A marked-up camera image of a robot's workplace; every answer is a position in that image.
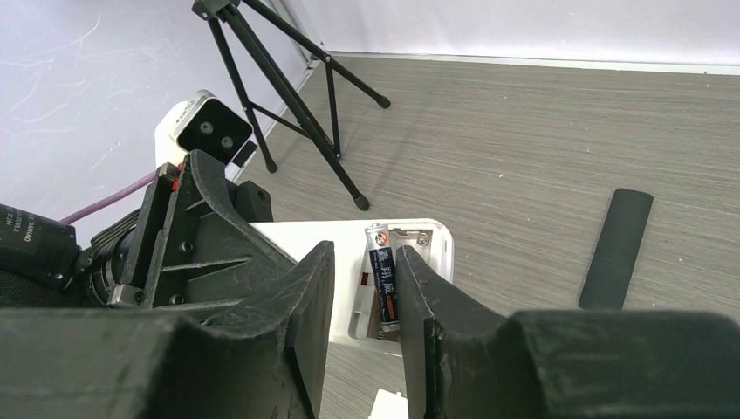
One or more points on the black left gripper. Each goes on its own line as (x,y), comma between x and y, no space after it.
(219,258)

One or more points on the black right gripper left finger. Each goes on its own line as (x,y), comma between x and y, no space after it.
(262,358)

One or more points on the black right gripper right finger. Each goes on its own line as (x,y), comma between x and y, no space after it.
(462,360)

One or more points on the white remote battery cover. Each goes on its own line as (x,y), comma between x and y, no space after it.
(389,405)

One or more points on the white air conditioner remote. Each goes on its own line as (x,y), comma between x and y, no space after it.
(354,321)

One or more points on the silver dark blue battery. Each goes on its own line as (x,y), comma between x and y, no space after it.
(381,260)

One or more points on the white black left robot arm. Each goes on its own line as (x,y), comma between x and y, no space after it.
(42,264)

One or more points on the black music stand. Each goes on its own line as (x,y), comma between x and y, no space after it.
(216,13)

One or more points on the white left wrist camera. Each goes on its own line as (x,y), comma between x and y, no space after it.
(204,123)

